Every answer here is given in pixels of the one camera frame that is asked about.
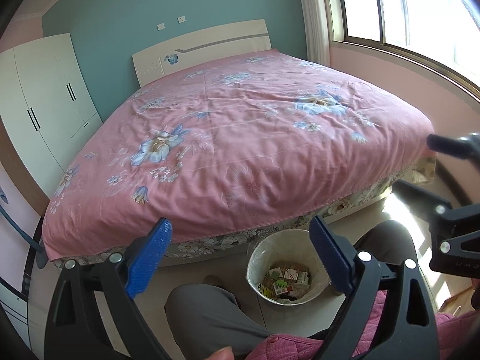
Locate white wardrobe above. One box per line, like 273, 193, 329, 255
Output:
1, 33, 102, 198

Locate beige floral bed skirt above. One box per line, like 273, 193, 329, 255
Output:
52, 154, 438, 271

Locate white curtain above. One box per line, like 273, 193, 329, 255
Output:
300, 0, 330, 67

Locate red striped white box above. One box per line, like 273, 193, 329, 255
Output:
283, 268, 299, 282

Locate window with metal frame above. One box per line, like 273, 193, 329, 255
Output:
339, 0, 479, 95

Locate wooden drawer cabinet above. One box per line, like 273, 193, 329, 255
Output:
439, 287, 474, 316

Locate person's fingertip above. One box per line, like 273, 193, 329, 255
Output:
191, 346, 235, 360

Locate green wooden block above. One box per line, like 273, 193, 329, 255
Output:
272, 280, 290, 297

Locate white trash bin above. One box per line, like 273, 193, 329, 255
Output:
246, 229, 331, 306

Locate pink floral bed sheet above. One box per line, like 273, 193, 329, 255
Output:
42, 50, 435, 264

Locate pink quilted jacket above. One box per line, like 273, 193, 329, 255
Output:
239, 289, 480, 360

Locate cream wooden headboard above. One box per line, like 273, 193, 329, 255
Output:
132, 19, 272, 87

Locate person's grey trouser legs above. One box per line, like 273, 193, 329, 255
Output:
164, 220, 417, 359

